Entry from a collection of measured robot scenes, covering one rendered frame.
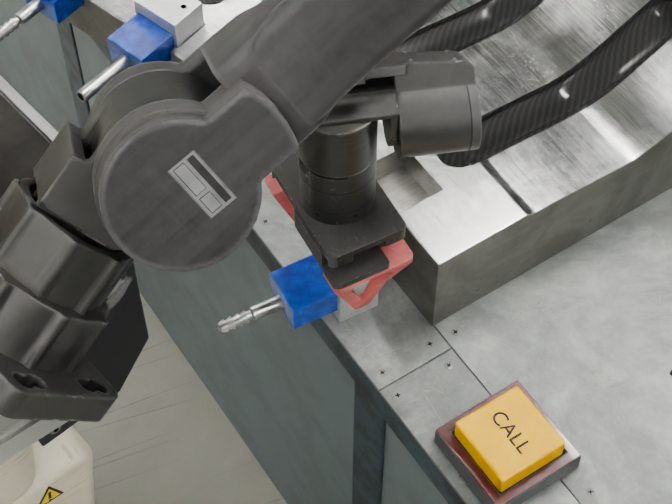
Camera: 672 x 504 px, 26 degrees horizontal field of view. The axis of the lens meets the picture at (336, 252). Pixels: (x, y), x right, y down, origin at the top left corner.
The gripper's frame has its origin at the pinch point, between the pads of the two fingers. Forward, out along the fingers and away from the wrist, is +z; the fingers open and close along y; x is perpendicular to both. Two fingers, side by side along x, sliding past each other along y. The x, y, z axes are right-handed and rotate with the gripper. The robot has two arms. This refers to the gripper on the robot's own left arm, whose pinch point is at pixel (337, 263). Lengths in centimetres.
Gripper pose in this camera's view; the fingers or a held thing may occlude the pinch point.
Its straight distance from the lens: 116.5
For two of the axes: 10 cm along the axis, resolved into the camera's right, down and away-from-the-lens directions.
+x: -8.9, 3.8, -2.6
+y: -4.6, -7.2, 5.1
